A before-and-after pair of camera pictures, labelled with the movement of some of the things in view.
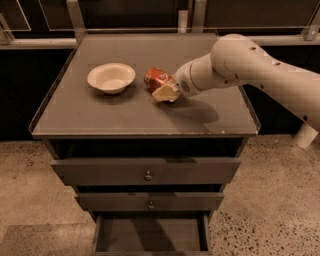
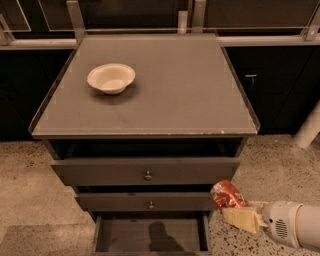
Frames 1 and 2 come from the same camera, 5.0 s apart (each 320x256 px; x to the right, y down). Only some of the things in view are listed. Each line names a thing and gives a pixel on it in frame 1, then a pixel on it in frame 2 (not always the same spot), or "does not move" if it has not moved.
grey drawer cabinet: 149,165 does not move
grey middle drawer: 148,201 does not move
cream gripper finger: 168,93 -> 242,217
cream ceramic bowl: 112,78 does not move
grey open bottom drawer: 153,233 does not move
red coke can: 155,77 -> 226,194
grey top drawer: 146,171 does not move
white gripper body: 182,80 -> 281,221
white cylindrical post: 305,135 does not move
